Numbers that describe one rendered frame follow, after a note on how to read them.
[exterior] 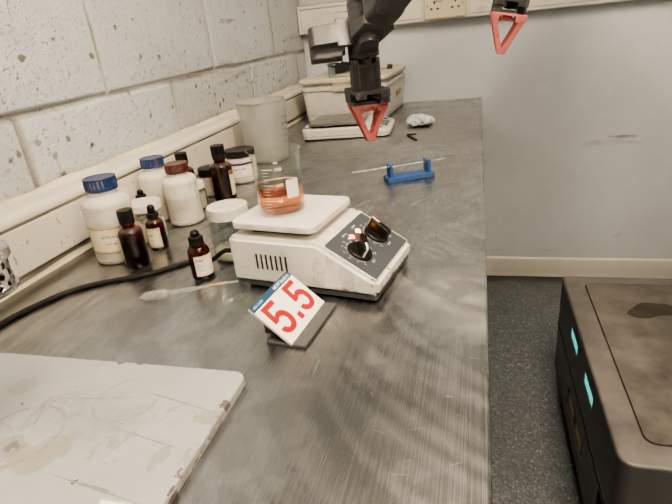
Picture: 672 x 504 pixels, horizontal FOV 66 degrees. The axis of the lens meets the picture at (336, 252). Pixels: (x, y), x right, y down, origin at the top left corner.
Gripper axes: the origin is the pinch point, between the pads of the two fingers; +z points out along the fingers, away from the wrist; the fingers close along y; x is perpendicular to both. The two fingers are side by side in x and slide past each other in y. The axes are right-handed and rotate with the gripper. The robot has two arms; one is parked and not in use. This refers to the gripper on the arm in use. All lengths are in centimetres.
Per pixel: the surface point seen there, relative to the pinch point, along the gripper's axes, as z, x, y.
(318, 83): -3, 4, -77
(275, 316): 7, -25, 50
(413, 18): -19, 45, -95
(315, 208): 0.5, -17.3, 35.4
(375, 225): 3.1, -10.3, 38.2
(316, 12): -25, 13, -111
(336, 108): 5, 9, -75
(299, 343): 9, -23, 53
